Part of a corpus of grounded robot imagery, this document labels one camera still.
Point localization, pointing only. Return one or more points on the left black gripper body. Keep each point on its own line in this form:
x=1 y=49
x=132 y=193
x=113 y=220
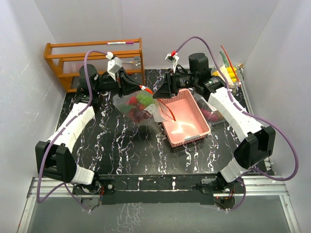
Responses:
x=107 y=83

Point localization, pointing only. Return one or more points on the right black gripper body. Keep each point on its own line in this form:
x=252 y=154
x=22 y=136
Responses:
x=186 y=81

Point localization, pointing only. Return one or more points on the strawberry bunch with leaves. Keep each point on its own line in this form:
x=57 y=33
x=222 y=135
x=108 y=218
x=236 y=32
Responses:
x=133 y=104

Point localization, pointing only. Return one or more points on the green grape bunch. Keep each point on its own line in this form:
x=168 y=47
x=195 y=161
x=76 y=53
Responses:
x=145 y=99

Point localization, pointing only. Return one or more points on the red zipper clear bag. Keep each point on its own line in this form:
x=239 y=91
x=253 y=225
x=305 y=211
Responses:
x=234 y=86
x=158 y=112

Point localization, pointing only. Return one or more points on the green chili pepper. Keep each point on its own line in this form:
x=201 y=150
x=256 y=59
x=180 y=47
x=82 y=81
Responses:
x=225 y=60

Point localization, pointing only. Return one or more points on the dark red plum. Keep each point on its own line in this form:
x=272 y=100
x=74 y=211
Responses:
x=138 y=116

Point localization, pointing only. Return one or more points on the yellow banana bunch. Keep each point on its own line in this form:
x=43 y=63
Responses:
x=230 y=72

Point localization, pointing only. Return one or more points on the purple sweet potato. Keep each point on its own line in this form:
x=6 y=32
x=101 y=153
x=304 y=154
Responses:
x=209 y=116

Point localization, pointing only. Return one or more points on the blue zipper clear bag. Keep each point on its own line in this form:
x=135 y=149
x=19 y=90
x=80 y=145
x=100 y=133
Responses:
x=203 y=104

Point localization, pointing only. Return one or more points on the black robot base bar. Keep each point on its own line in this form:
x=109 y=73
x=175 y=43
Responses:
x=169 y=188

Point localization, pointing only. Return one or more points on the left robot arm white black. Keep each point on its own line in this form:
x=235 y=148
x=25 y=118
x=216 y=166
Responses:
x=54 y=157

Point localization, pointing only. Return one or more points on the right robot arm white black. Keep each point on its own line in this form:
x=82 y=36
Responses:
x=256 y=141

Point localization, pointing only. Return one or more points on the pink plastic basket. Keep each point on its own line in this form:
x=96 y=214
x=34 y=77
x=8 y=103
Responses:
x=185 y=122

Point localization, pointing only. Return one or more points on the pink white marker pen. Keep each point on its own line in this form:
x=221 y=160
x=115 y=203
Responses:
x=120 y=42

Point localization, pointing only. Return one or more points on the wooden shelf rack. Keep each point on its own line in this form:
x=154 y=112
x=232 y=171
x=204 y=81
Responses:
x=65 y=59

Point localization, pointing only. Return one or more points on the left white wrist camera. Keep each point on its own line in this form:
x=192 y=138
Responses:
x=114 y=65

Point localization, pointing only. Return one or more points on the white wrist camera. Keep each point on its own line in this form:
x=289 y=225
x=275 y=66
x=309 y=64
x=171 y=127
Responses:
x=114 y=65
x=173 y=58

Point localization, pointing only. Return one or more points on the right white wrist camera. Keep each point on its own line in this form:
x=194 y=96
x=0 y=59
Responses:
x=173 y=58

